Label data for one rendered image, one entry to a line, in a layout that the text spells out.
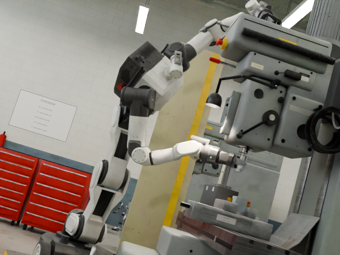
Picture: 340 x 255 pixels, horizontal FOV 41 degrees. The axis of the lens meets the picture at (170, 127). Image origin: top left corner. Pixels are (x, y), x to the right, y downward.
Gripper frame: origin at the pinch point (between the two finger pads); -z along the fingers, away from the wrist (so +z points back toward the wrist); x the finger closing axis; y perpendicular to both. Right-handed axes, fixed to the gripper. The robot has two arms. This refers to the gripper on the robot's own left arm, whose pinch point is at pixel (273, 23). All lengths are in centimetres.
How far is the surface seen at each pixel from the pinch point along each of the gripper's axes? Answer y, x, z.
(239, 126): -45, 10, -38
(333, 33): 9.3, -20.2, -18.2
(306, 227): -67, -29, -68
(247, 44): -12.9, 18.2, -20.2
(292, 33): 0.8, 0.1, -19.5
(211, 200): -92, -8, -25
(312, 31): 5.8, -14.2, -11.5
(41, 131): -493, -60, 785
